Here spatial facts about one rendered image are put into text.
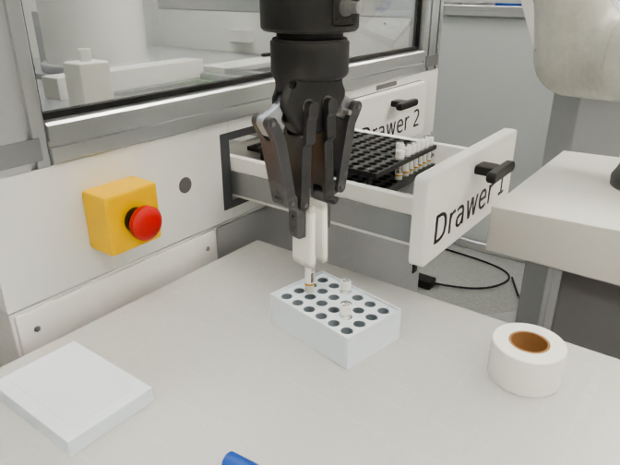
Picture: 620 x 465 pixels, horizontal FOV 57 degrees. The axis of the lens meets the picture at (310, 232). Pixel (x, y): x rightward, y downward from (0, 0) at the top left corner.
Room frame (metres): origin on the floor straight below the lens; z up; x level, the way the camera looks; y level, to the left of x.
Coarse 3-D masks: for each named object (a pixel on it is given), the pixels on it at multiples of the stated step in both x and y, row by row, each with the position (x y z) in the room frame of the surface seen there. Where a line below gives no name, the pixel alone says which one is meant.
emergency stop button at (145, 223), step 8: (144, 208) 0.58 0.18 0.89; (152, 208) 0.59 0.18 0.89; (136, 216) 0.57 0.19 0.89; (144, 216) 0.58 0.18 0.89; (152, 216) 0.58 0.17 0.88; (160, 216) 0.59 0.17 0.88; (136, 224) 0.57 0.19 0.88; (144, 224) 0.57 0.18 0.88; (152, 224) 0.58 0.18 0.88; (160, 224) 0.59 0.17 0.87; (136, 232) 0.57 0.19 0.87; (144, 232) 0.57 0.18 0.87; (152, 232) 0.58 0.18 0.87; (144, 240) 0.58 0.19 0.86
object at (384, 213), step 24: (240, 144) 0.86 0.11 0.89; (240, 168) 0.78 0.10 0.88; (264, 168) 0.75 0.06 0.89; (240, 192) 0.78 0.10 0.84; (264, 192) 0.75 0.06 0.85; (360, 192) 0.66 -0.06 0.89; (384, 192) 0.64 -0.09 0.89; (408, 192) 0.80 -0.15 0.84; (336, 216) 0.68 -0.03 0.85; (360, 216) 0.65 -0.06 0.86; (384, 216) 0.63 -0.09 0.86; (408, 216) 0.62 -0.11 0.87; (408, 240) 0.61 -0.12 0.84
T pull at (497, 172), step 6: (486, 162) 0.70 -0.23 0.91; (492, 162) 0.70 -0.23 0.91; (504, 162) 0.70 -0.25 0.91; (510, 162) 0.70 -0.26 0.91; (474, 168) 0.69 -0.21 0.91; (480, 168) 0.68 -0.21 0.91; (486, 168) 0.68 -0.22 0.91; (492, 168) 0.68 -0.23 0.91; (498, 168) 0.67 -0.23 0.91; (504, 168) 0.68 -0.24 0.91; (510, 168) 0.69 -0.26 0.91; (480, 174) 0.68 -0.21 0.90; (486, 174) 0.66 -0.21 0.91; (492, 174) 0.65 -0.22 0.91; (498, 174) 0.66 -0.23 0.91; (504, 174) 0.68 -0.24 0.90; (486, 180) 0.66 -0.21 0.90; (492, 180) 0.65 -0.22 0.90; (498, 180) 0.66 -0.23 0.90
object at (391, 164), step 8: (416, 152) 0.79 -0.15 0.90; (424, 152) 0.80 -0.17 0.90; (392, 160) 0.75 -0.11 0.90; (400, 160) 0.75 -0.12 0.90; (408, 160) 0.76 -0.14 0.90; (376, 168) 0.72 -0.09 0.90; (384, 168) 0.71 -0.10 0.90; (392, 168) 0.72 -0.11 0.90; (368, 176) 0.70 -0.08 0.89; (376, 176) 0.69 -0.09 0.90
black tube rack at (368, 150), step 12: (360, 132) 0.91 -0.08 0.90; (360, 144) 0.84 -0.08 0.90; (372, 144) 0.84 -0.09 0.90; (384, 144) 0.83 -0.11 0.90; (408, 144) 0.83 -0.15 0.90; (360, 156) 0.77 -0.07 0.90; (372, 156) 0.77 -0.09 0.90; (384, 156) 0.77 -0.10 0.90; (360, 168) 0.72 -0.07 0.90; (360, 180) 0.75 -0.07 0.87; (372, 180) 0.71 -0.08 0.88; (384, 180) 0.75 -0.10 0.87; (396, 180) 0.75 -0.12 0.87; (408, 180) 0.76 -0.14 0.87
